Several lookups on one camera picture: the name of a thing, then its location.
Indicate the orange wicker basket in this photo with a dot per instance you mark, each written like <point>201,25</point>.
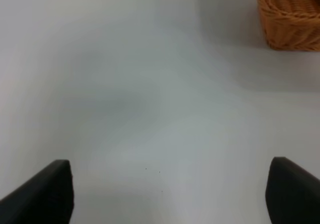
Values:
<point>290,25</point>

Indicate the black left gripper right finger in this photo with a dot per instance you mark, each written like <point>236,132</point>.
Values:
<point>292,194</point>

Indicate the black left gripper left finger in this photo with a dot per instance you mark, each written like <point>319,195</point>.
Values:
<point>46,198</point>

